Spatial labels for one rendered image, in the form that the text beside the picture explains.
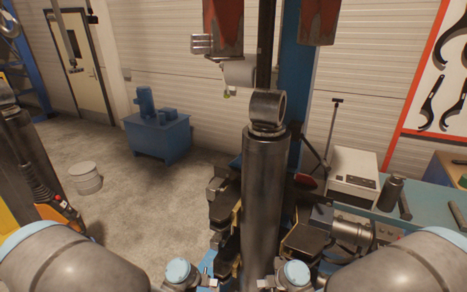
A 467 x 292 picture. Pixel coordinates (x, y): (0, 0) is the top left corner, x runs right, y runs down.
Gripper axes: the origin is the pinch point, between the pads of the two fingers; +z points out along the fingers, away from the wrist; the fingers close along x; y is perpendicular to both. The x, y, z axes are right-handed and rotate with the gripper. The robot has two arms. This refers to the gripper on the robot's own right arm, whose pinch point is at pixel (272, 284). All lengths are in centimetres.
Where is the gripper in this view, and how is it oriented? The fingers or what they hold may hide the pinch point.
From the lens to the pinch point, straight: 131.7
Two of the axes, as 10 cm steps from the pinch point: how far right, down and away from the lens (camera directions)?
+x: 9.8, 0.3, 1.8
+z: -1.6, 6.2, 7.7
